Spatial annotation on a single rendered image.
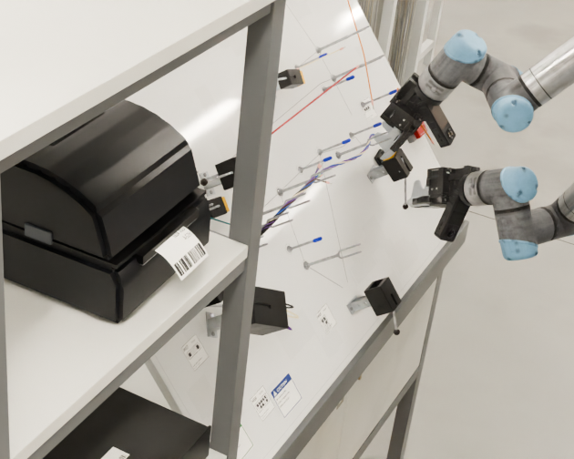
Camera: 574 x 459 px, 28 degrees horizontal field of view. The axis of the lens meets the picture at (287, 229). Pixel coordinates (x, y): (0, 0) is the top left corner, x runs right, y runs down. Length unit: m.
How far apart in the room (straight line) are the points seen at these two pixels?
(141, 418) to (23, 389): 0.49
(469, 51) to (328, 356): 0.68
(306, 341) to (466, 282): 2.06
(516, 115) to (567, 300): 2.11
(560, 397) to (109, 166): 2.64
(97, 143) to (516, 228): 1.17
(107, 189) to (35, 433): 0.30
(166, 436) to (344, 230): 0.85
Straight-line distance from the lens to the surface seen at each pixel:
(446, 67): 2.39
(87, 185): 1.38
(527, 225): 2.41
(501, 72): 2.39
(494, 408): 3.74
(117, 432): 1.79
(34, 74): 1.14
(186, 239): 1.47
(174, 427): 1.80
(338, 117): 2.59
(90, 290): 1.42
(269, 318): 1.97
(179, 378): 1.99
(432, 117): 2.47
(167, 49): 1.21
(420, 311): 2.95
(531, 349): 4.03
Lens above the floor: 2.33
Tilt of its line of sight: 32 degrees down
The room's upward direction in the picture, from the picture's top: 7 degrees clockwise
